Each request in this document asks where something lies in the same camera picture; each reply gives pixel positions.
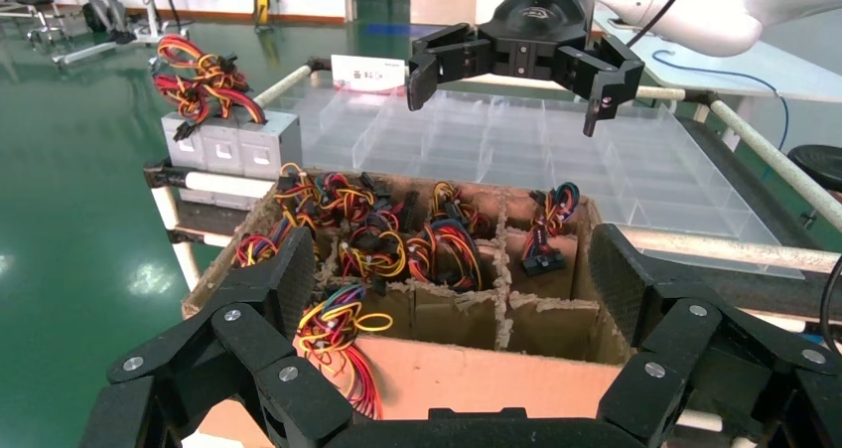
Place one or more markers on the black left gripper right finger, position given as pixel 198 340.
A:
pixel 697 340

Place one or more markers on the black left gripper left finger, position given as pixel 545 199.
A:
pixel 263 313

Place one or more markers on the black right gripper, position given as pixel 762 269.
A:
pixel 543 11

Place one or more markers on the grey metal power supply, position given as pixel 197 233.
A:
pixel 220 150
pixel 183 145
pixel 270 145

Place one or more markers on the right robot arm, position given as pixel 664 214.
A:
pixel 723 11

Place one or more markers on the grey robot base stand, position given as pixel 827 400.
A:
pixel 112 24

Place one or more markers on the clear plastic divider tray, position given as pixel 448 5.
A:
pixel 500 149

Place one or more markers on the white rack leg pipe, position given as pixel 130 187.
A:
pixel 164 208

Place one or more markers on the white label card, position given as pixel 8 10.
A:
pixel 368 74

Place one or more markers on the black pipe joint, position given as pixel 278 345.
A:
pixel 164 176
pixel 700 98
pixel 319 63

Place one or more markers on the black round stool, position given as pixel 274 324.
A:
pixel 819 165

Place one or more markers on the cardboard box with dividers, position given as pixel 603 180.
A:
pixel 473 379

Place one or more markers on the yellow standing object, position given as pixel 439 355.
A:
pixel 262 4

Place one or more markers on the black swivel chair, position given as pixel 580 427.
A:
pixel 36 1

